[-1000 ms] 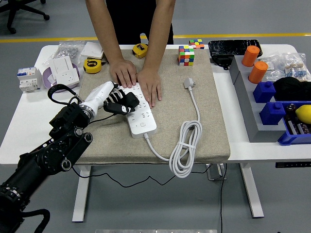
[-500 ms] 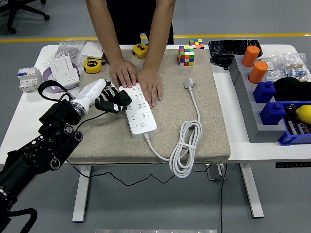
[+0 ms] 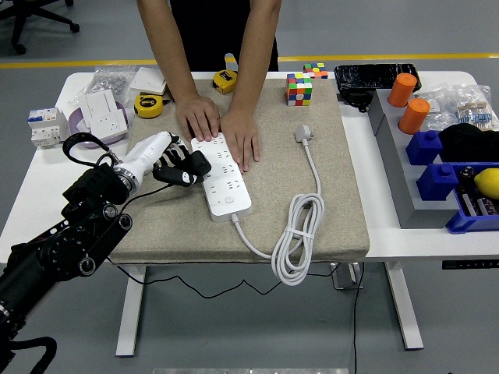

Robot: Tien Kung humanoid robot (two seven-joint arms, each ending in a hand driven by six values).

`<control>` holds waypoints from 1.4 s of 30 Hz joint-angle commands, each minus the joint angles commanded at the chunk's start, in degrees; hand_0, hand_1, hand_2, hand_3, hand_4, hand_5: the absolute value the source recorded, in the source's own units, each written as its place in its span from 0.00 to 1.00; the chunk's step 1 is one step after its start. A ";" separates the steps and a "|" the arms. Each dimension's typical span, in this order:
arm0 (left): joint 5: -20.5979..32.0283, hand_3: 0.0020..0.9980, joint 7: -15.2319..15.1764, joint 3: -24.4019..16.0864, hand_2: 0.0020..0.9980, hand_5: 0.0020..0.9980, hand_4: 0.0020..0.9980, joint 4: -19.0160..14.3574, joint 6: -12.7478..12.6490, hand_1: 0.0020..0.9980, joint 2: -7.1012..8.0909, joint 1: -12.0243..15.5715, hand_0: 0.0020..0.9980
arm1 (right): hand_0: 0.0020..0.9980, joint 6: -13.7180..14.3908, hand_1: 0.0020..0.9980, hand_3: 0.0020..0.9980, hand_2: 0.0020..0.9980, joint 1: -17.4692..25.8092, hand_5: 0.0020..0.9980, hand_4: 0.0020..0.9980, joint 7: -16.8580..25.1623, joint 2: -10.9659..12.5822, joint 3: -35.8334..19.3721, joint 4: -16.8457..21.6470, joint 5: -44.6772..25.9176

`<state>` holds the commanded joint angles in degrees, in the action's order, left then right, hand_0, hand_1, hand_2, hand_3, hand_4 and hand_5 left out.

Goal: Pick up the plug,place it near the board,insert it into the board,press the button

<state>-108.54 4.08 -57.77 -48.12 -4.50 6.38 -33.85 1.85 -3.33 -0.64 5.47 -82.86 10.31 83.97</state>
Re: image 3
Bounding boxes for person's left hand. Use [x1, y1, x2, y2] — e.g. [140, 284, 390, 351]
[219, 107, 260, 174]

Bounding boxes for person's right hand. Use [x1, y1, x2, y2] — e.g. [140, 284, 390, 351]
[175, 95, 222, 143]

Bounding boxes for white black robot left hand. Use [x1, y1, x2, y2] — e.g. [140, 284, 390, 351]
[115, 131, 206, 189]

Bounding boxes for thin black adapter cord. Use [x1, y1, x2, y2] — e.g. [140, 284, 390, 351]
[108, 182, 336, 300]

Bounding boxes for black plug adapter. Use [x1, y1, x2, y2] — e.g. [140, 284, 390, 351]
[187, 150, 213, 177]

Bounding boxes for white power strip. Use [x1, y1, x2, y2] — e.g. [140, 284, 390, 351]
[190, 132, 253, 224]

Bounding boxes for white three-pin plug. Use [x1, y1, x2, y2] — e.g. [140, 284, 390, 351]
[294, 123, 313, 146]

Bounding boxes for small yellow tape measure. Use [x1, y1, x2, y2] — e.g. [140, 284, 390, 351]
[212, 69, 239, 96]

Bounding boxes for large yellow tape measure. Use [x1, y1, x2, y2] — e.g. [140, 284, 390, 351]
[133, 92, 175, 119]

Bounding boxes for grey-brown fabric mat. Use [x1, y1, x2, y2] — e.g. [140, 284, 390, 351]
[105, 77, 371, 265]

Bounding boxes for large colourful puzzle cube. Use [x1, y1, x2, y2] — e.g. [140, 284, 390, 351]
[285, 72, 314, 107]

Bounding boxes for clear bag of screws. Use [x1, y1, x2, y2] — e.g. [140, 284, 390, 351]
[68, 65, 137, 106]

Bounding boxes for person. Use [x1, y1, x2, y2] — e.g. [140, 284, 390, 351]
[169, 0, 280, 73]

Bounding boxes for small colourful puzzle cube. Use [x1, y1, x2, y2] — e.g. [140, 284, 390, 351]
[303, 62, 329, 80]

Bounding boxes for white circuit breaker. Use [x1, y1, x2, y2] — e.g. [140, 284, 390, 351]
[27, 107, 69, 149]

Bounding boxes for black power brick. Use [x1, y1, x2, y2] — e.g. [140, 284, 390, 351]
[338, 90, 373, 114]

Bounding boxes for black glossy wrapped tray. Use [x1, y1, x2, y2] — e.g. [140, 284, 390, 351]
[334, 63, 423, 94]

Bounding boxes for white table leg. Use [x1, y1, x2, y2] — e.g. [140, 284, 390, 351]
[384, 261, 425, 351]
[115, 264, 148, 358]

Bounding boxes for orange cylinder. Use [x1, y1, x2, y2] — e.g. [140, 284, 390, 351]
[388, 72, 418, 108]
[398, 97, 431, 136]

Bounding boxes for grey stepped block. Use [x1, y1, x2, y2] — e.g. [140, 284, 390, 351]
[368, 88, 461, 230]

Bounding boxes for black office chair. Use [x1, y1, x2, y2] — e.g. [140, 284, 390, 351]
[0, 0, 81, 55]

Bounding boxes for small blue block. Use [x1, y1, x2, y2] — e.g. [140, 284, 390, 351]
[405, 130, 444, 166]

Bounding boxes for clear plastic parts bag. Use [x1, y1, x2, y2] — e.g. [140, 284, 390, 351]
[415, 87, 459, 132]

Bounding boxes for large blue block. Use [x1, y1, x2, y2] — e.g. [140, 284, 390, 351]
[416, 162, 460, 202]

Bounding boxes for black cloth bundle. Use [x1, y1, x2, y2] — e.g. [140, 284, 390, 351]
[438, 123, 499, 164]

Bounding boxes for clear bag of resistors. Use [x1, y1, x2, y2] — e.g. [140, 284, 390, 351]
[451, 83, 496, 132]

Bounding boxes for blue plastic bin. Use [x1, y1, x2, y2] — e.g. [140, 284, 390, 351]
[445, 161, 499, 235]

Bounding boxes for dark striped cylinders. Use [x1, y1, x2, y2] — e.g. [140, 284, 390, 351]
[459, 185, 499, 217]

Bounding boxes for yellow lemon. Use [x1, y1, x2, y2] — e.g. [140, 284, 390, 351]
[473, 168, 499, 199]

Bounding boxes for black table control panel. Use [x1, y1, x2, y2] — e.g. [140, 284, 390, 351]
[441, 259, 499, 270]

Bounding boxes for white wall socket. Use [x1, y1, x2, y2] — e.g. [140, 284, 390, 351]
[88, 108, 129, 142]

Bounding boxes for white flat switch box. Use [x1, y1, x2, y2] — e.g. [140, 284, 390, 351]
[128, 66, 168, 96]

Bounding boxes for white switch panel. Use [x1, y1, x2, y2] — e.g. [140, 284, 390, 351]
[80, 89, 120, 128]

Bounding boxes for white power strip cord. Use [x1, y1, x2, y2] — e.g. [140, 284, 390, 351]
[231, 143, 326, 288]

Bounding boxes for metal bracket under table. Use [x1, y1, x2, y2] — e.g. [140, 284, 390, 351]
[330, 263, 364, 291]

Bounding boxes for black hanging floor cable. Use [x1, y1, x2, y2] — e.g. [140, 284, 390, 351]
[352, 263, 366, 374]

